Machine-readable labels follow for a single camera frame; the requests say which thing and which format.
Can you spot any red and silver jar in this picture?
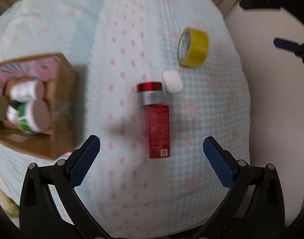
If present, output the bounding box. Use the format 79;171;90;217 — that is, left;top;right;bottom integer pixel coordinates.
136;81;164;106

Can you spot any open cardboard box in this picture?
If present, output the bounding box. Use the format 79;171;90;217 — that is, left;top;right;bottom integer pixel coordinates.
0;52;78;160

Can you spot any red rectangular carton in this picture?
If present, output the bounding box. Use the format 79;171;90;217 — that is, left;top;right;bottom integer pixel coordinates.
144;104;170;159

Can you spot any small white black jar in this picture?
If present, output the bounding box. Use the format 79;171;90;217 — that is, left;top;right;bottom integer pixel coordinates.
6;100;21;125

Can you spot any yellow tape roll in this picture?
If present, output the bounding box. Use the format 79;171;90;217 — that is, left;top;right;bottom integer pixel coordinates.
177;27;210;68

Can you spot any white earbuds case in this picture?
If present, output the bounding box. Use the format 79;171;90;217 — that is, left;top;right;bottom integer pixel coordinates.
161;70;183;95

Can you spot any green striped white jar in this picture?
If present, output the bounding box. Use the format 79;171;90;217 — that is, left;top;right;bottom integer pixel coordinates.
17;99;51;134

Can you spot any pale green cream jar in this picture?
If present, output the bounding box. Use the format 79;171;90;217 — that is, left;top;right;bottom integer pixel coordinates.
0;96;9;121

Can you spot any white pill bottle green label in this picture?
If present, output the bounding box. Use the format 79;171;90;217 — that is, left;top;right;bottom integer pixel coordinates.
10;79;45;103

